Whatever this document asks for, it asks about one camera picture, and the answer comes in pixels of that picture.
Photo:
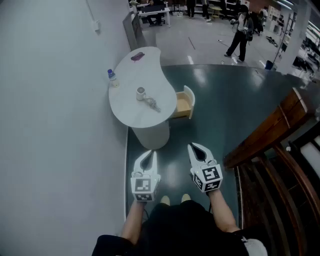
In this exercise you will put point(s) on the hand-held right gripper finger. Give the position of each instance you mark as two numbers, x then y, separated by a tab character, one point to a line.
208	155
192	160

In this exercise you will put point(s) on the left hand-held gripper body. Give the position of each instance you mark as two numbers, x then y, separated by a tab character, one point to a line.
143	186

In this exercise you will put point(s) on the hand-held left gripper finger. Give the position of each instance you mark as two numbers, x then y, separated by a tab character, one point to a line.
138	163
155	165

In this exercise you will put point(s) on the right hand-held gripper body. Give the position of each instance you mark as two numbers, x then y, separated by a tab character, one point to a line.
208	176

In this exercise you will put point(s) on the large white wooden drawer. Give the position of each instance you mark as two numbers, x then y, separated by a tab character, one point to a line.
182	103

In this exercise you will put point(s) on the person's right forearm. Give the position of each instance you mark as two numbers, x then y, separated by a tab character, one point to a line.
222	212

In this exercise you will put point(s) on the person's left forearm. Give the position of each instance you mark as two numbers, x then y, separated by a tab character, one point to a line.
132	222

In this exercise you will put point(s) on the white kidney-shaped table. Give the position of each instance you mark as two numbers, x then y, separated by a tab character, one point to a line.
145	75

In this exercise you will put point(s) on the person's left shoe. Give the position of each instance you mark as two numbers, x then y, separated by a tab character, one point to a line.
165	200

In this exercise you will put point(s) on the dark green round rug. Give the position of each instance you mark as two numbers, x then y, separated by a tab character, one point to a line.
225	112

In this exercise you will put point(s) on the person's black clothing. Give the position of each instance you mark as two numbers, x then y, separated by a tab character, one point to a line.
180	230

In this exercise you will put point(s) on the brown wooden bench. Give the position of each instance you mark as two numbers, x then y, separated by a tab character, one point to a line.
262	135

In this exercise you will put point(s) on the white pouch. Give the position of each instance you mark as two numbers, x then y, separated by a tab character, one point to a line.
256	247

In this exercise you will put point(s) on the blue cap plastic bottle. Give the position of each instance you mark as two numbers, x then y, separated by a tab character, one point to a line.
114	80

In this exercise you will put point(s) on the white cushion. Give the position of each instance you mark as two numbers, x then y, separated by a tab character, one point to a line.
311	155

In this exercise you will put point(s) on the purple folded cloth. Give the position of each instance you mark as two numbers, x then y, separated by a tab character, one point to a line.
137	56

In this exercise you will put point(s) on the blue bin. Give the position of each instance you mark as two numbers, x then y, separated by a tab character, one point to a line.
269	65

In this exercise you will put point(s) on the grey metal cabinet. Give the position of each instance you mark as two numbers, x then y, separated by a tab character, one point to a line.
132	32

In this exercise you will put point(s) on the grey floor stand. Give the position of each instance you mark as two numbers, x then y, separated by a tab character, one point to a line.
281	42

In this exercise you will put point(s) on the yellow round table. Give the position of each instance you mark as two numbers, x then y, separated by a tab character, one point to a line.
216	9

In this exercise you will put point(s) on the white desk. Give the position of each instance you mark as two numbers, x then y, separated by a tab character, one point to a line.
155	11

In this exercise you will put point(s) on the white shelf unit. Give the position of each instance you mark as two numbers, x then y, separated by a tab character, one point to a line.
273	15

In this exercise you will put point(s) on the white wall junction box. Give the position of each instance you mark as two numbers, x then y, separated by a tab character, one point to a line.
97	26

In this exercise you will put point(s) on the white wall conduit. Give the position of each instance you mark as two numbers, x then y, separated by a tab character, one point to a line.
91	11

